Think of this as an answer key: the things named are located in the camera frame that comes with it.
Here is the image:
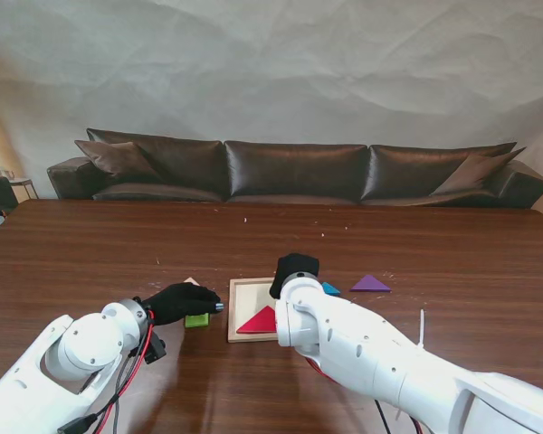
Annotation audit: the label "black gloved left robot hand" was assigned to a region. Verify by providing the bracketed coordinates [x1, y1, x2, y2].
[144, 280, 225, 326]

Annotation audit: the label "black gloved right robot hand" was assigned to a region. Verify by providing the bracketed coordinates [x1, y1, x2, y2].
[267, 252, 321, 300]

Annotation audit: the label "large red tangram triangle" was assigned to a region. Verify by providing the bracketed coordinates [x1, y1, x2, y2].
[235, 305, 278, 335]

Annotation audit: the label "light wooden square tray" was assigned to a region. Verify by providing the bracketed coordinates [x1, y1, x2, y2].
[225, 276, 282, 344]

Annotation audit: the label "purple tangram triangle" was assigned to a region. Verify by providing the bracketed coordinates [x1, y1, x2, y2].
[348, 274, 393, 294]

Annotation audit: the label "dark brown leather sofa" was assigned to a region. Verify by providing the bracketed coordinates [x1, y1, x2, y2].
[46, 128, 543, 210]

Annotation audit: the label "brown throw cushion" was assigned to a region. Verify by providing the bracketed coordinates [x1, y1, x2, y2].
[428, 146, 528, 198]
[74, 139, 164, 185]

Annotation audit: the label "small metal side table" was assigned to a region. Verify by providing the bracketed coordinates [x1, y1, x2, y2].
[6, 169, 41, 201]

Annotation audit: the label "white crumpled backdrop sheet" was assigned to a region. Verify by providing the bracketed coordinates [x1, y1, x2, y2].
[0, 0, 543, 213]

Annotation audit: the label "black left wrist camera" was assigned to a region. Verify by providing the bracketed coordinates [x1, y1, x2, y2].
[145, 333, 168, 364]

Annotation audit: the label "red black left arm cables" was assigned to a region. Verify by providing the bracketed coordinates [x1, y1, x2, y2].
[56, 309, 159, 434]

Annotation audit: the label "white cable tie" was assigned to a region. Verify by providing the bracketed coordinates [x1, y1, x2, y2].
[417, 309, 429, 349]

